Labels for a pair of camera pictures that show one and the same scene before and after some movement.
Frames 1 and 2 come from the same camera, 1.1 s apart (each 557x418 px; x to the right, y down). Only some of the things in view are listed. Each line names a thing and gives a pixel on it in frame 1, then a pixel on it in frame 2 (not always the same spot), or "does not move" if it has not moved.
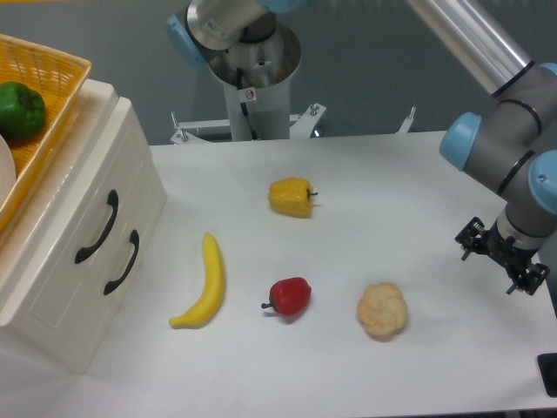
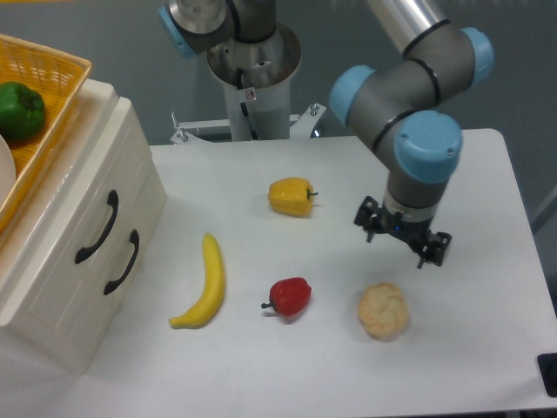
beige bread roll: x=382 y=310 does not move
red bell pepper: x=289 y=296 does not move
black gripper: x=506 y=252 to x=373 y=219
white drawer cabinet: x=70 y=252 does not move
